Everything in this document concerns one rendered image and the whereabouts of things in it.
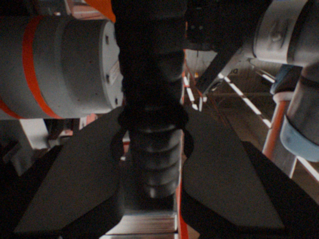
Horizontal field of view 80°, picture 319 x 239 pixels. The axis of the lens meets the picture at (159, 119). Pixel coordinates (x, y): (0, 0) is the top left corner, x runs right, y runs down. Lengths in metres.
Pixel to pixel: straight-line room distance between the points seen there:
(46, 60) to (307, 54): 0.29
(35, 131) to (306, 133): 0.41
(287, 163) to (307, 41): 0.41
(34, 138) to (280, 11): 0.40
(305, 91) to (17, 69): 0.34
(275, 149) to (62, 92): 0.55
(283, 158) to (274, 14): 0.42
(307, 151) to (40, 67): 0.35
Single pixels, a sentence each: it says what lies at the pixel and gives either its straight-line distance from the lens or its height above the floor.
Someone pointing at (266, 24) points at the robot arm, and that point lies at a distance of 0.29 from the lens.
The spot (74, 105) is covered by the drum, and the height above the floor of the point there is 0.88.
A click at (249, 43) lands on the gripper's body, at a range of 0.30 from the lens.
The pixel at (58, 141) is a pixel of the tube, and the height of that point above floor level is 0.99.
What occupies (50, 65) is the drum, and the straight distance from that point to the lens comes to 0.25.
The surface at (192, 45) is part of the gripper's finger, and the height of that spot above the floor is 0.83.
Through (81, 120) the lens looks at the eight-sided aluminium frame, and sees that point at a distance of 0.54.
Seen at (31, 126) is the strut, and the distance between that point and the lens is 0.38.
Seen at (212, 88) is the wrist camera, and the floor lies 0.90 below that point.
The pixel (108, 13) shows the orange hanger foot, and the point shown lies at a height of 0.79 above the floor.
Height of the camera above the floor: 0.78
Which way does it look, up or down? 30 degrees up
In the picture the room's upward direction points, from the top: 178 degrees clockwise
